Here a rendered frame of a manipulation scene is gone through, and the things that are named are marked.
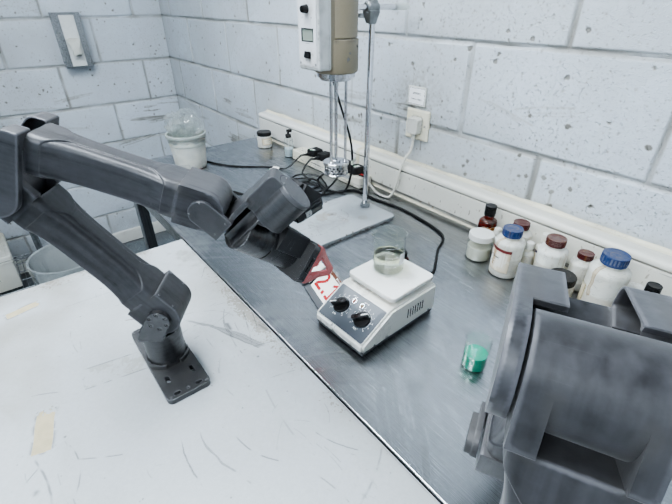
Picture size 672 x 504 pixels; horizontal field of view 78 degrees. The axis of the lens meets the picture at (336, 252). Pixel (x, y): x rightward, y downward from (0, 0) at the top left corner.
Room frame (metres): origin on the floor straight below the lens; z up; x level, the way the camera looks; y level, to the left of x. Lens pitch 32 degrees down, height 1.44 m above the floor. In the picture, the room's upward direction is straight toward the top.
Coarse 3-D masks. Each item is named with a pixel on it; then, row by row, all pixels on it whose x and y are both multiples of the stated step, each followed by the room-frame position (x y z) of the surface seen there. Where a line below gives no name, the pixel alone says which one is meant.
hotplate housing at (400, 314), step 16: (352, 288) 0.63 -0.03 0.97; (432, 288) 0.64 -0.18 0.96; (384, 304) 0.58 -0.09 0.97; (400, 304) 0.58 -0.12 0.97; (416, 304) 0.61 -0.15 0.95; (432, 304) 0.64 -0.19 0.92; (320, 320) 0.60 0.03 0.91; (384, 320) 0.55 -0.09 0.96; (400, 320) 0.58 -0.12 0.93; (368, 336) 0.53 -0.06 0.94; (384, 336) 0.55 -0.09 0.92
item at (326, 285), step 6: (324, 276) 0.73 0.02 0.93; (330, 276) 0.72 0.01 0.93; (318, 282) 0.72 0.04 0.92; (324, 282) 0.71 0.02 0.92; (330, 282) 0.70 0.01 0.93; (336, 282) 0.69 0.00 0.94; (318, 288) 0.71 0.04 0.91; (324, 288) 0.70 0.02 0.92; (330, 288) 0.69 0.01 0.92; (336, 288) 0.68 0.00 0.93; (324, 294) 0.68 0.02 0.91; (330, 294) 0.67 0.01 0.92; (324, 300) 0.67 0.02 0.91
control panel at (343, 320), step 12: (348, 288) 0.64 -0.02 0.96; (360, 300) 0.60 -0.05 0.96; (324, 312) 0.60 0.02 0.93; (336, 312) 0.59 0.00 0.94; (348, 312) 0.59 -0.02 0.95; (372, 312) 0.57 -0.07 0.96; (384, 312) 0.56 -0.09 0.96; (336, 324) 0.57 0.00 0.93; (348, 324) 0.56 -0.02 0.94; (372, 324) 0.55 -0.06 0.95; (360, 336) 0.54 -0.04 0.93
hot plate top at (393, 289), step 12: (408, 264) 0.68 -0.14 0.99; (360, 276) 0.64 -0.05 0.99; (372, 276) 0.64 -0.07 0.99; (396, 276) 0.64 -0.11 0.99; (408, 276) 0.64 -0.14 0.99; (420, 276) 0.64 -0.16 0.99; (432, 276) 0.64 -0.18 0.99; (372, 288) 0.61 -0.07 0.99; (384, 288) 0.60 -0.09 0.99; (396, 288) 0.60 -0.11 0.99; (408, 288) 0.60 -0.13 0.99; (396, 300) 0.57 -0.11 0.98
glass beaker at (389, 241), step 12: (384, 228) 0.70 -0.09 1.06; (396, 228) 0.69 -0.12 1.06; (384, 240) 0.64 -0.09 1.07; (396, 240) 0.69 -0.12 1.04; (384, 252) 0.64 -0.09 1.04; (396, 252) 0.64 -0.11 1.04; (372, 264) 0.67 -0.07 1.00; (384, 264) 0.64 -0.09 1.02; (396, 264) 0.64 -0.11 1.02; (384, 276) 0.64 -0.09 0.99
